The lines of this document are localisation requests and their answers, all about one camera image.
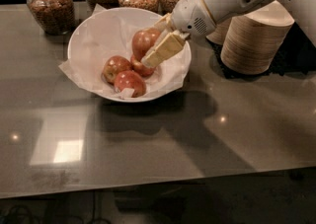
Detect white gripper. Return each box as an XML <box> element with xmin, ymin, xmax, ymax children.
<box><xmin>141</xmin><ymin>0</ymin><xmax>216</xmax><ymax>68</ymax></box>

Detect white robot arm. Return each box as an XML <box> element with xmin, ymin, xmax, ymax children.
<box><xmin>141</xmin><ymin>0</ymin><xmax>316</xmax><ymax>68</ymax></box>

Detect paper bowl stack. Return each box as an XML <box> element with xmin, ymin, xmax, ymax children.
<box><xmin>206</xmin><ymin>19</ymin><xmax>231</xmax><ymax>45</ymax></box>
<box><xmin>220</xmin><ymin>1</ymin><xmax>294</xmax><ymax>75</ymax></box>

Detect red apple back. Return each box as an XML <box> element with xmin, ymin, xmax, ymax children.
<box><xmin>130</xmin><ymin>55</ymin><xmax>155</xmax><ymax>77</ymax></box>

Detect red apple front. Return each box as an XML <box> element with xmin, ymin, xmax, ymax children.
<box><xmin>114</xmin><ymin>70</ymin><xmax>146</xmax><ymax>98</ymax></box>

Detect white paper bowl liner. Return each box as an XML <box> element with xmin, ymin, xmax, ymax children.
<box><xmin>58</xmin><ymin>3</ymin><xmax>190</xmax><ymax>100</ymax></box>

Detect red apple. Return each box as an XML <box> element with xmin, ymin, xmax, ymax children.
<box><xmin>114</xmin><ymin>70</ymin><xmax>146</xmax><ymax>98</ymax></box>
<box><xmin>132</xmin><ymin>28</ymin><xmax>160</xmax><ymax>61</ymax></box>
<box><xmin>102</xmin><ymin>55</ymin><xmax>132</xmax><ymax>84</ymax></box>
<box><xmin>130</xmin><ymin>55</ymin><xmax>155</xmax><ymax>77</ymax></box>

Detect glass cereal jar far left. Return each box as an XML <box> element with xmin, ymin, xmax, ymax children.
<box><xmin>27</xmin><ymin>0</ymin><xmax>75</xmax><ymax>35</ymax></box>

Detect paper bowl stack front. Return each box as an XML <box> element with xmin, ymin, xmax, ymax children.
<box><xmin>220</xmin><ymin>1</ymin><xmax>294</xmax><ymax>75</ymax></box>

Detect paper bowl stack rear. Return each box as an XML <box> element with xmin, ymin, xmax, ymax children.
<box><xmin>206</xmin><ymin>19</ymin><xmax>231</xmax><ymax>45</ymax></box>

